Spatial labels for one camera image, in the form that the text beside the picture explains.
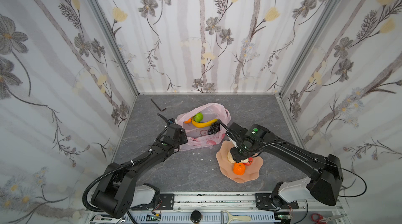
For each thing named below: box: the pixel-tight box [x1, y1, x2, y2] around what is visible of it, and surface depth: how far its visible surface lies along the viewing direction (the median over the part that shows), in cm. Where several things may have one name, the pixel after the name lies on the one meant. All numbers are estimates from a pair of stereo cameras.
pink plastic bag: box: [175, 103, 231, 151], surface depth 95 cm
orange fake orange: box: [232, 162, 246, 176], surface depth 82 cm
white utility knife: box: [88, 214, 126, 224], surface depth 70 cm
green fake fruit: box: [192, 112, 204, 123], surface depth 103 cm
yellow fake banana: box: [191, 117, 219, 129], surface depth 103 cm
